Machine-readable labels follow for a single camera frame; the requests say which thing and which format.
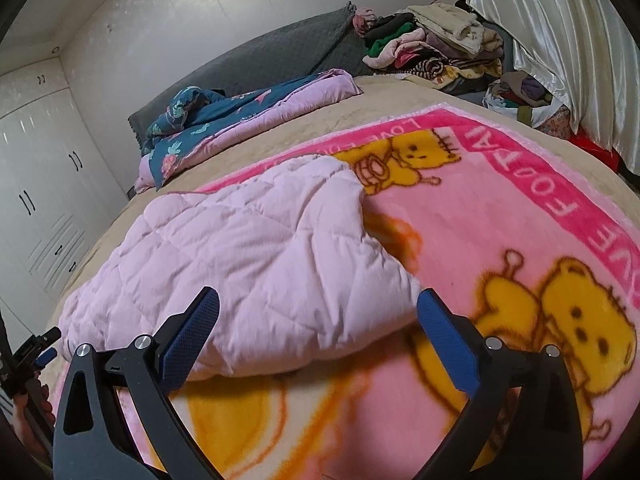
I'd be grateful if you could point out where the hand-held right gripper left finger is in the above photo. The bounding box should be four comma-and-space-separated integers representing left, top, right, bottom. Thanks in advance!
52, 286, 223, 480

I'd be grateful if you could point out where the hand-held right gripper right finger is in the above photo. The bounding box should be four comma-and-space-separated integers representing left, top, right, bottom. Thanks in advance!
416, 287, 585, 480

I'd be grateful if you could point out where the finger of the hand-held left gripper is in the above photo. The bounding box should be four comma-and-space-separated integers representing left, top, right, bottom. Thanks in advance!
14, 326, 62, 358
30, 349, 58, 372

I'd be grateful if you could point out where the pink quilted jacket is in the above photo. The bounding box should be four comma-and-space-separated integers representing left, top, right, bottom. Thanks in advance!
58, 154, 425, 382

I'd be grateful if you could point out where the bag of clothes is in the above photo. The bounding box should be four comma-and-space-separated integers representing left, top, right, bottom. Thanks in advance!
482, 71, 573, 140

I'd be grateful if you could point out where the pile of mixed clothes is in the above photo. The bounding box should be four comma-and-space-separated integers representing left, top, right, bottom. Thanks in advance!
352, 2, 507, 96

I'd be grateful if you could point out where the person's left hand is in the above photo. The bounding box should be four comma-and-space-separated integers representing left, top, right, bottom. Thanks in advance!
12, 384, 57, 446

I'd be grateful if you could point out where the pink printed bear blanket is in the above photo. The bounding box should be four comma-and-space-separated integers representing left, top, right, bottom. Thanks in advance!
50, 104, 640, 480

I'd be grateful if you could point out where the white wardrobe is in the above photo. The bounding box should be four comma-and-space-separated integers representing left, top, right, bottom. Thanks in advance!
0, 57, 130, 346

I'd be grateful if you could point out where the beige bedspread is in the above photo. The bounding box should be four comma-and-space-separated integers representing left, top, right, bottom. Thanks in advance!
37, 74, 623, 386

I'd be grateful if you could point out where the blue floral pink quilt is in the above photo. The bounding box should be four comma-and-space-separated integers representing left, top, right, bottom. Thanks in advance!
134, 68, 364, 195

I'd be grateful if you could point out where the red cloth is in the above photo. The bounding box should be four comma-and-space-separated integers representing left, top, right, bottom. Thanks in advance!
569, 131, 623, 173

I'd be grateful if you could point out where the grey padded headboard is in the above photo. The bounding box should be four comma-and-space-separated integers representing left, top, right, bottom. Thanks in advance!
127, 4, 375, 135

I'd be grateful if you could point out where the white satin curtain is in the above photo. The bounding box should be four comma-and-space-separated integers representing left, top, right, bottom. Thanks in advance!
459, 0, 640, 177

